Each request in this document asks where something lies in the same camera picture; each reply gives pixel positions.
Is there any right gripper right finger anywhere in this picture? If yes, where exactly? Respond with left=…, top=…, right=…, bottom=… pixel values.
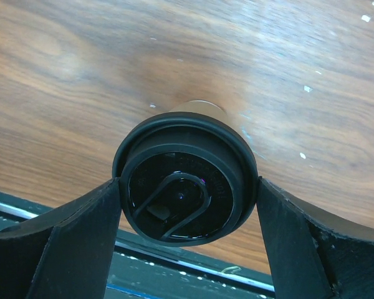
left=257, top=178, right=374, bottom=298

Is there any black coffee cup lid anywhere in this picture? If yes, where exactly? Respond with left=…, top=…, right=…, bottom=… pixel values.
left=112, top=112, right=259, bottom=247

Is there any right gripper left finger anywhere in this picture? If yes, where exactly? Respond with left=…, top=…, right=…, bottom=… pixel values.
left=0, top=179, right=122, bottom=298

